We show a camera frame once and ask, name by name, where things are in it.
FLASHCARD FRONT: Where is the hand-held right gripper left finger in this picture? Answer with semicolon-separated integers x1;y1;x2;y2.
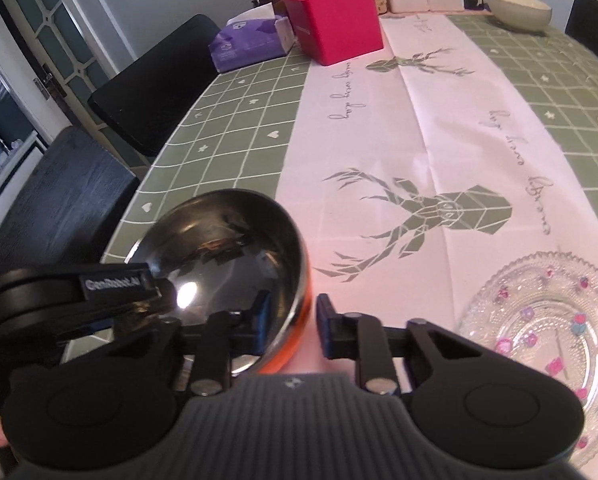
106;290;280;396

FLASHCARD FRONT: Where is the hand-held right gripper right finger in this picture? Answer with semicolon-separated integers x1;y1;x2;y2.
316;294;484;395

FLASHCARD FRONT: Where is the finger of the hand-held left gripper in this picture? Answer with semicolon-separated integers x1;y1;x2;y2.
149;276;179;312

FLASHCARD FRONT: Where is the stainless steel bowl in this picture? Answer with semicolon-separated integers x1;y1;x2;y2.
123;189;313;377

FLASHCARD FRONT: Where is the pink flowered glass plate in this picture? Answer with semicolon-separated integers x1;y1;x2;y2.
454;250;598;467

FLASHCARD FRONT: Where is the black wooden chair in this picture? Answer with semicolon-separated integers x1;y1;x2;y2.
565;0;598;63
0;125;142;293
87;14;223;158

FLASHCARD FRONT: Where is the green checked deer tablecloth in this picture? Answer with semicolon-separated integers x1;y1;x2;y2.
99;9;598;461

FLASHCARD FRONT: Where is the purple tissue pack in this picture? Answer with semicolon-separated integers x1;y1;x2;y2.
208;4;296;73

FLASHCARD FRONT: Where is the glass paned door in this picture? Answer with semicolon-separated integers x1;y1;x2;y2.
0;0;122;128

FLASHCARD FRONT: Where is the pink box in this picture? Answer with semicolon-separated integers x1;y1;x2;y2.
283;0;386;67

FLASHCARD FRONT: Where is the white ceramic bowl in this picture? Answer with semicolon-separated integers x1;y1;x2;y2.
486;0;554;32

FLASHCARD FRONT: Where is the metal door handle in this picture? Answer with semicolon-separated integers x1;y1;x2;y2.
33;64;61;100

